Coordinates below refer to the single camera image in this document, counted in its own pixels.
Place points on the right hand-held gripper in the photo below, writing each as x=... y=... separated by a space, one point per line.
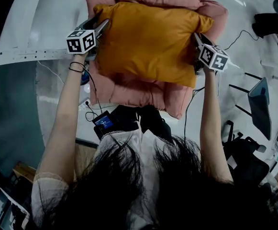
x=214 y=59

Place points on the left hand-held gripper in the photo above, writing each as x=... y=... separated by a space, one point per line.
x=81 y=42

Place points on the large orange cushion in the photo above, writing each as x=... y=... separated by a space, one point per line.
x=148 y=42

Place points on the pink padded chair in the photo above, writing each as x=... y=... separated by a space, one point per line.
x=138 y=95

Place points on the person's left forearm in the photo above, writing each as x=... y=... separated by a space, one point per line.
x=64 y=118

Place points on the person's right forearm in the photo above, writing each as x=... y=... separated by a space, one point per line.
x=210 y=118

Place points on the black wrist bands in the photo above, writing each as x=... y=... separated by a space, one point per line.
x=76 y=67

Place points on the white metal shelf rack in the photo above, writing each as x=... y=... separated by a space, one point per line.
x=21 y=56

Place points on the white power strip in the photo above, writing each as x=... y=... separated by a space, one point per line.
x=83 y=106

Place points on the dark grey stool chair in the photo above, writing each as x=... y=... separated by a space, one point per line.
x=260 y=104

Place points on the person's black trousers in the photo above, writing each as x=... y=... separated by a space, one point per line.
x=153 y=121

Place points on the black device blue screen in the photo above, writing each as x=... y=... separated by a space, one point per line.
x=103 y=122

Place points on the black office chair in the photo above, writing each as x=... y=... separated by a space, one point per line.
x=246 y=162

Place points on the low wooden box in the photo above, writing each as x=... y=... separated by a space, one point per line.
x=25 y=172

